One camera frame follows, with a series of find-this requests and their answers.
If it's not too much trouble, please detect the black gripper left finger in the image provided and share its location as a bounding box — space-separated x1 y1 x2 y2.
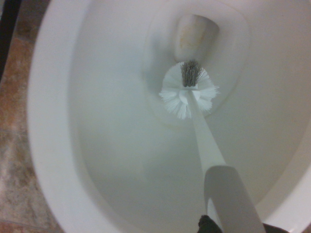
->
198 215 223 233

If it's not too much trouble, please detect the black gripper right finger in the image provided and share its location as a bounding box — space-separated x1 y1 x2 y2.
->
263 223 296 233

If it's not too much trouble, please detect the white toilet brush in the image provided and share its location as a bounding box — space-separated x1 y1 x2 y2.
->
159 59 266 233

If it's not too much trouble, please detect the white toilet bowl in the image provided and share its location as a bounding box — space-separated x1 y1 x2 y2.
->
26 0 311 233

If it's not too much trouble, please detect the black baseboard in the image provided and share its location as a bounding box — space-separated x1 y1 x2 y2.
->
0 0 22 82

